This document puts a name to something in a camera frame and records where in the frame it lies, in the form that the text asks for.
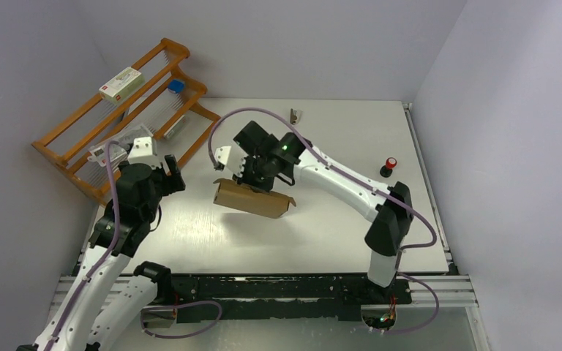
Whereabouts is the small metal clip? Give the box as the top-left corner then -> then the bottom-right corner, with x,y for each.
289,108 -> 303,125

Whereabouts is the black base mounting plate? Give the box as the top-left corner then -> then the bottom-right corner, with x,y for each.
151,273 -> 412,323

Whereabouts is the aluminium frame rail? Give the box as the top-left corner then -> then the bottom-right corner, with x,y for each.
36,274 -> 492,351

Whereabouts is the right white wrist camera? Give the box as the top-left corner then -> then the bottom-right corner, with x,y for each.
213,146 -> 247,178

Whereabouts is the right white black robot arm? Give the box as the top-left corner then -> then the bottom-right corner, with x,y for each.
233,121 -> 414,303

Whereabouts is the white green carton box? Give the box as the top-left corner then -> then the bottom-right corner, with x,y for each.
98,67 -> 146,105

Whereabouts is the small white grey bar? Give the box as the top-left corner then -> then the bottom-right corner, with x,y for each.
163,116 -> 188,140

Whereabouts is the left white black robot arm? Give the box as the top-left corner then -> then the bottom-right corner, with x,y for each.
18,155 -> 185,350

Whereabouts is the brown cardboard box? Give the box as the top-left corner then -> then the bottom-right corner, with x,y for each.
213,178 -> 296,219

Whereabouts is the blue small object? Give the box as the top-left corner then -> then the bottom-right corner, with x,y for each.
167,79 -> 185,94

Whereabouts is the orange wooden rack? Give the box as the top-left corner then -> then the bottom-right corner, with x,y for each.
32,38 -> 220,205

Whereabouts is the red emergency stop button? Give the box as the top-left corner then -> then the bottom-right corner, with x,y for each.
379,157 -> 397,178

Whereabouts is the clear plastic packet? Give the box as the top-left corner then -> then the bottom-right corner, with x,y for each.
86,124 -> 153,167

